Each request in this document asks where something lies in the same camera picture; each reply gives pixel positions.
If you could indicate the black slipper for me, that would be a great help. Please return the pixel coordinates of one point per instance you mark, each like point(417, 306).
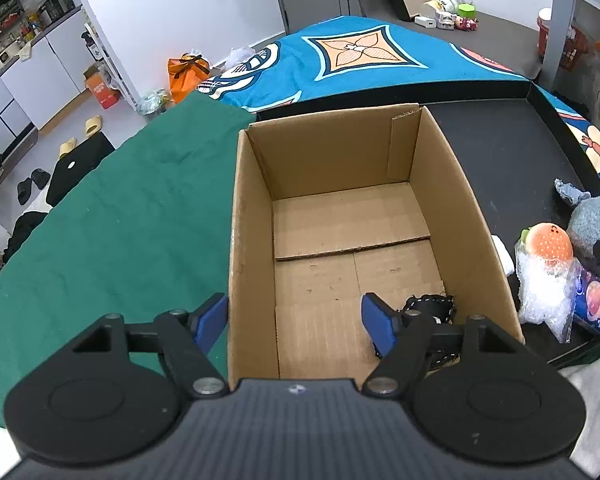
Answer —
point(40, 178)
point(24, 191)

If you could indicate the yellow slipper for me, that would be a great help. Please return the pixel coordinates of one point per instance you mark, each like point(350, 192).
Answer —
point(67, 147)
point(93, 126)

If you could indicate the purple printed box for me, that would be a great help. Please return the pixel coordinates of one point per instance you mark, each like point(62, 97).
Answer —
point(597, 305)

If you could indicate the blue printed blanket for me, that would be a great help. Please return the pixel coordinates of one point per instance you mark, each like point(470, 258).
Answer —
point(430, 75)

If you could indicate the cluttered kitchen shelf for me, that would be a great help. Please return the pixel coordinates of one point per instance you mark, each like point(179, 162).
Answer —
point(25, 15)

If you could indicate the orange cardboard box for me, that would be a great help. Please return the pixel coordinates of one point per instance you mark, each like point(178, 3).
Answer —
point(102, 90)

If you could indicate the white cabinet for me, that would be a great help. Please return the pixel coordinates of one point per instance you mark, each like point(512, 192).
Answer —
point(50, 80)

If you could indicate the fluffy grey-blue plush toy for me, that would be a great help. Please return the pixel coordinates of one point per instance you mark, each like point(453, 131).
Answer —
point(590, 225)

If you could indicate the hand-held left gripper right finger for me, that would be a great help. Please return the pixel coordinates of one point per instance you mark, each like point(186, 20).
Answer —
point(377, 325)

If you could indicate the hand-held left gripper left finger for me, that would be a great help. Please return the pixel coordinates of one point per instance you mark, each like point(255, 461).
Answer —
point(212, 321)

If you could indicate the red bucket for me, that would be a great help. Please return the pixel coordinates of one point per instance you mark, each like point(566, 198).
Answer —
point(545, 32)

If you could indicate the black tray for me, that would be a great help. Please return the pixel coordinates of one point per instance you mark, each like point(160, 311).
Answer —
point(495, 160)

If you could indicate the white plastic jar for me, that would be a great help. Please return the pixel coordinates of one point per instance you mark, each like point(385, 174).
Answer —
point(450, 1)

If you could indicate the green cloth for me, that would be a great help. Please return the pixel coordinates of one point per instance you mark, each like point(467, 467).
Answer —
point(105, 235)

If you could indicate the pile of black clothes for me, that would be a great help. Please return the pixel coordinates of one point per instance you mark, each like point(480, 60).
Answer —
point(25, 232)

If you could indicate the small denim plush toy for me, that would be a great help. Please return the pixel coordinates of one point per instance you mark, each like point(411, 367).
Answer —
point(570, 193)

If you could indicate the small white soft block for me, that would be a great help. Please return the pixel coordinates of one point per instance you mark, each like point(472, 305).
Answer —
point(504, 256)

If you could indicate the white charger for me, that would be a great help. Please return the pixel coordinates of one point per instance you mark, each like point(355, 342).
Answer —
point(426, 21)

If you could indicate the greenish plastic bag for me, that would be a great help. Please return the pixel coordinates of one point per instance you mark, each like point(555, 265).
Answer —
point(154, 102)

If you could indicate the red basket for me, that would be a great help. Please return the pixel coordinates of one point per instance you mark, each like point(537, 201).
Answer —
point(574, 50)

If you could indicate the clear bubble wrap bag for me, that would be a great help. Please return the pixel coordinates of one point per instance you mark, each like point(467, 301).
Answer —
point(542, 296)

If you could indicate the grey post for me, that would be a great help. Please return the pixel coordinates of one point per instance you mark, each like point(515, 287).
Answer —
point(559, 30)

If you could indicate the orange paper bag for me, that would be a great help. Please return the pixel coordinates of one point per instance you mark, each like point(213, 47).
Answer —
point(187, 77)

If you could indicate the small white gadget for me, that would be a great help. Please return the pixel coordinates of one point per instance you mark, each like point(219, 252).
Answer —
point(446, 19)

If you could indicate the white plastic bag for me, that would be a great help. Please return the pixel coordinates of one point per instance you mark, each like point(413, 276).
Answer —
point(240, 56)

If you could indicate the burger plush toy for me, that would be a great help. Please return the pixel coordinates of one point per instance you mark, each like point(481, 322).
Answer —
point(550, 245)

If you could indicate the small red toy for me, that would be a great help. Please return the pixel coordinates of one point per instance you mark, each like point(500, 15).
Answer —
point(467, 23)

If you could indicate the black stool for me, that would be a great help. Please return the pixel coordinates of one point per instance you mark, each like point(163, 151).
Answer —
point(77, 170)

